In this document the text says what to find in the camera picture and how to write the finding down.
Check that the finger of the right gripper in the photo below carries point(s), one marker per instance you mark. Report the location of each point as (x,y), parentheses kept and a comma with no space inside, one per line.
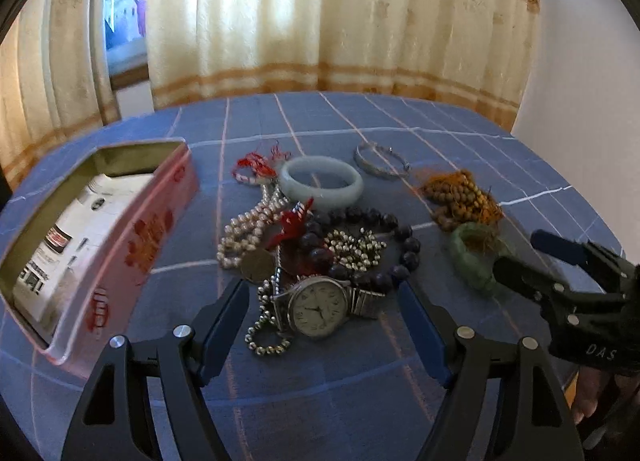
(568,251)
(529,282)

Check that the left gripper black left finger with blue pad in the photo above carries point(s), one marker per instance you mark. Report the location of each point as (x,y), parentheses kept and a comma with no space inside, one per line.
(113,418)

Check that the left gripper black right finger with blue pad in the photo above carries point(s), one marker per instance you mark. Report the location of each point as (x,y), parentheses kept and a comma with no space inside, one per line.
(532,420)

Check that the green jade bangle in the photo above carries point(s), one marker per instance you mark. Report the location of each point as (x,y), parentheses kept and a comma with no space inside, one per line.
(473,249)

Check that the silver metal bangle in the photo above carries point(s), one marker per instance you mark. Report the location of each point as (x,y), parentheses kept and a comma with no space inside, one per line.
(381,161)

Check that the silver wrist watch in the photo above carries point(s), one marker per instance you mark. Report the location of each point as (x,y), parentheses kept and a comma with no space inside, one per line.
(315,307)

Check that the pale jade bangle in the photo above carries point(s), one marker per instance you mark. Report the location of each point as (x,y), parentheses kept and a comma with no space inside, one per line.
(325,198)

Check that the red coral tassel ornament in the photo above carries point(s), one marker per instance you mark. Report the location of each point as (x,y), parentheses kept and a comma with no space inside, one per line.
(293,224)

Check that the person's hand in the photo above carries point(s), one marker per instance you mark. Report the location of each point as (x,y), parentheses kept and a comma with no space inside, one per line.
(589,386)

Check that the paper leaflet in tin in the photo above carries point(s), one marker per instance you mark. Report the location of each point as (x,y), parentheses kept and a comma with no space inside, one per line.
(52,275)

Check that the pink metal tin box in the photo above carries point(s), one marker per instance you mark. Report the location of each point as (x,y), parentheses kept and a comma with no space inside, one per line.
(105,298)

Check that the cream orange curtain right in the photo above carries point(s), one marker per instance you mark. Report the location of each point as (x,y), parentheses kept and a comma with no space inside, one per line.
(475,54)

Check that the cream orange curtain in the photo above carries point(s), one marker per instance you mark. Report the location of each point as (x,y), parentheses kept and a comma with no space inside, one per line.
(54,81)
(475,54)

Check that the cream orange curtain left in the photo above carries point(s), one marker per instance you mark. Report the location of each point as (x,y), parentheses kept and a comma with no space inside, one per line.
(54,81)

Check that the window with outdoor view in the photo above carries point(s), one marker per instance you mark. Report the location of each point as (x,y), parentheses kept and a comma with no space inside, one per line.
(125,32)

